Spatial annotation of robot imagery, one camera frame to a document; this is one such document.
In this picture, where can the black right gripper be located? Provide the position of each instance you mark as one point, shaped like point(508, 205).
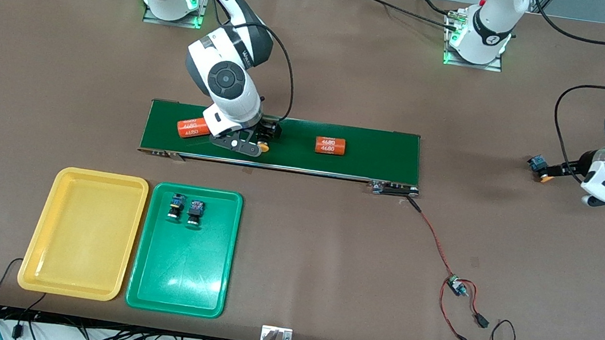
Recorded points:
point(269, 129)

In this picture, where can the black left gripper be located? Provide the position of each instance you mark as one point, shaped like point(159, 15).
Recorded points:
point(570, 168)

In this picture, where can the yellow mushroom push button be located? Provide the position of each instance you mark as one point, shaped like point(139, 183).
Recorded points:
point(537, 162)
point(263, 147)

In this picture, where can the orange cylindrical battery cell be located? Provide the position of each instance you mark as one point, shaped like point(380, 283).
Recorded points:
point(190, 128)
point(330, 146)

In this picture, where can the green mushroom push button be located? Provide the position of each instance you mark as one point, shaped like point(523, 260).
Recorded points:
point(177, 201)
point(196, 208)

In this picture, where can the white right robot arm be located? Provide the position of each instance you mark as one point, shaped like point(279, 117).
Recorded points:
point(233, 78)

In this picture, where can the green conveyor belt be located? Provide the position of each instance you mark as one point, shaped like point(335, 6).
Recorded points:
point(373, 155)

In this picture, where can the small speed controller board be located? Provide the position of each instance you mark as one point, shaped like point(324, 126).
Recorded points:
point(457, 285)

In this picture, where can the green plastic tray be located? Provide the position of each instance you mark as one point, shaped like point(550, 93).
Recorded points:
point(180, 270)

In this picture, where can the small metal mounting plate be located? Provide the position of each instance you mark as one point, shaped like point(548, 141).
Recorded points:
point(288, 337)

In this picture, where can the yellow plastic tray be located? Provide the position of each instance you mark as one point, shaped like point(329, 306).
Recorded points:
point(81, 235)

